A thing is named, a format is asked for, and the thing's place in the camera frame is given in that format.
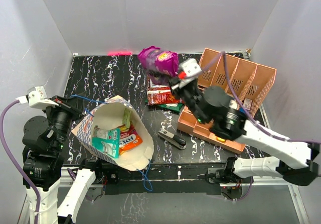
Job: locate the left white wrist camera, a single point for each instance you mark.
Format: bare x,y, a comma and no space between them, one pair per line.
36,98

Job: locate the purple snack bag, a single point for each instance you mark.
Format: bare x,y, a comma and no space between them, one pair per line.
160,65

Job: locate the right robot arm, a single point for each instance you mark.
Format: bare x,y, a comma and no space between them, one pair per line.
292,161

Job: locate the small green candy packet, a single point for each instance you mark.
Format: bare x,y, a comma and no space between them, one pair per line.
126,118

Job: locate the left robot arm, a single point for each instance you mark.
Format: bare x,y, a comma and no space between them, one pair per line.
44,138

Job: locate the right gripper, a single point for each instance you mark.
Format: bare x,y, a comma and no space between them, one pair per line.
178,87

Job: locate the orange Doritos bag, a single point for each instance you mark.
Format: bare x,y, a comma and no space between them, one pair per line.
159,94

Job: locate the teal mint candy bag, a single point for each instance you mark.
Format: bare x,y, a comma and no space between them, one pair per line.
106,141

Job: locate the red white small box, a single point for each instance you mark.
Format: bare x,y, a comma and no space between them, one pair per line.
247,103

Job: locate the pink desk organizer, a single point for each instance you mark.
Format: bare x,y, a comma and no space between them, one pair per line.
248,79

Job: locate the orange Fox's candy bag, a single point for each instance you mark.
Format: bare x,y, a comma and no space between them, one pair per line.
129,138

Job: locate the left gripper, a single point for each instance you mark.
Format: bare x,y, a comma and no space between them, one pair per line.
67,105

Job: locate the green snack packet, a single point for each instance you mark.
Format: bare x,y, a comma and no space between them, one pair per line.
174,107

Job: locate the black silver stapler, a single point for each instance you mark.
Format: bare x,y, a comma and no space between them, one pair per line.
173,139

